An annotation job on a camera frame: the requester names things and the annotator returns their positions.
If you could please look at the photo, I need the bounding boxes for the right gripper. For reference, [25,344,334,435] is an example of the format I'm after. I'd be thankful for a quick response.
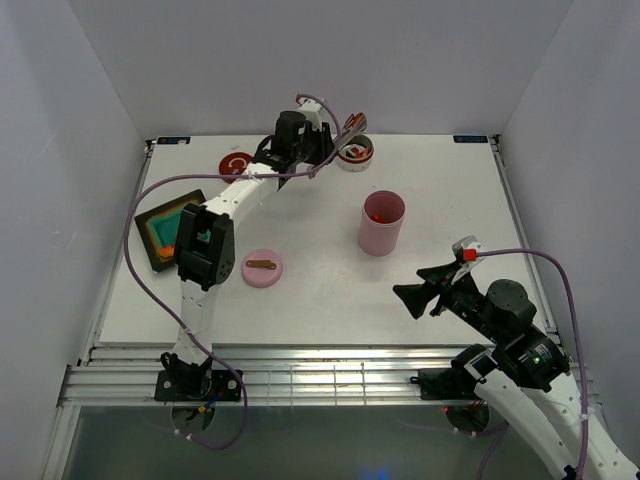
[391,259,504,343]

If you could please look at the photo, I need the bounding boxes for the pink cylindrical container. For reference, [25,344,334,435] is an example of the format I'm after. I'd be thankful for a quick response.
[357,190,406,257]

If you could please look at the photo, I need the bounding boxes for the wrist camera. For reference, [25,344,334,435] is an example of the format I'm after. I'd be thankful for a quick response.
[452,235,483,282]
[296,97,325,125]

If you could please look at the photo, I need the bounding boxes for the right blue label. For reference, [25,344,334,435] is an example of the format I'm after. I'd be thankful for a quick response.
[453,135,489,144]

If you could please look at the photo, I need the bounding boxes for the aluminium frame rail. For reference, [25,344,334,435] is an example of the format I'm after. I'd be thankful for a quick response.
[58,346,461,407]

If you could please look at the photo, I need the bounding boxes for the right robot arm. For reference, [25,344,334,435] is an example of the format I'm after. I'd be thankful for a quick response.
[393,262,639,479]

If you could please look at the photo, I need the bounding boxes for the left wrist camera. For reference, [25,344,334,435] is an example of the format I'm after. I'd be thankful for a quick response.
[296,97,325,125]

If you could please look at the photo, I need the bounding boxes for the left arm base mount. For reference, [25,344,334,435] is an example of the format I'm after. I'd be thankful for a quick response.
[153,370,242,403]

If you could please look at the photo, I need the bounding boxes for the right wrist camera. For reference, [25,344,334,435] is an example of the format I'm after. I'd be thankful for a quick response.
[452,235,483,282]

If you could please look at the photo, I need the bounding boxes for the metal bowl with red band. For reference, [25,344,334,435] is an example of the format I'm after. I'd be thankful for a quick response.
[336,134,374,173]

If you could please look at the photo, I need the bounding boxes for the black square food plate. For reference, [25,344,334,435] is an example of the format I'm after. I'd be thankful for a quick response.
[135,189,205,273]

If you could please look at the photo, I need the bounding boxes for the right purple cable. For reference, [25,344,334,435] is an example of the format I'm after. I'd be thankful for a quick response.
[463,248,589,480]

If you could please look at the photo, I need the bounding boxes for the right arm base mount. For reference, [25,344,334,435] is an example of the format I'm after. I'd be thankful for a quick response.
[409,368,480,402]

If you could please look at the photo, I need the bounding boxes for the red round lid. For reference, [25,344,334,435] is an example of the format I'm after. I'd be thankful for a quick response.
[218,152,252,184]

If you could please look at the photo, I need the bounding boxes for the metal tongs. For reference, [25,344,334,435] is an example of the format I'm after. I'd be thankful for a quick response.
[336,128,366,150]

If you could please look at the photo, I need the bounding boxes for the blue label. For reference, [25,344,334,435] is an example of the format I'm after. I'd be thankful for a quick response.
[453,135,489,144]
[156,136,191,145]

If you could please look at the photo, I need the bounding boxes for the left blue label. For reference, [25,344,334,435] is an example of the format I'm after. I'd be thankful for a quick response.
[156,136,191,145]

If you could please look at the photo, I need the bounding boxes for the pink lid with brown handle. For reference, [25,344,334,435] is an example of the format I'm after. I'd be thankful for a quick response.
[241,249,284,288]

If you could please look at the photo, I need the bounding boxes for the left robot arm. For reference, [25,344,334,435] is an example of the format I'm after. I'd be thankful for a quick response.
[161,106,335,400]

